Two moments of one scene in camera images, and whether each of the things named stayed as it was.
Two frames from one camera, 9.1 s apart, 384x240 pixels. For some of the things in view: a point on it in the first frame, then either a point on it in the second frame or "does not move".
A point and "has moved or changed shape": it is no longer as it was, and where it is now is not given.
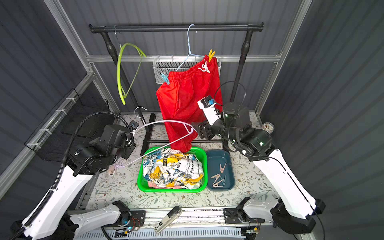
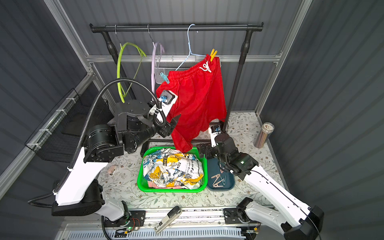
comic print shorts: (166, 168) does not move
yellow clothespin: (211, 55) does not move
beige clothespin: (217, 185) does not move
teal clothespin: (223, 181) does not move
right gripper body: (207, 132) → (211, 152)
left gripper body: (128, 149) → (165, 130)
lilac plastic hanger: (145, 123) has moved or changed shape
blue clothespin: (165, 78) does not move
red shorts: (178, 94) does not move
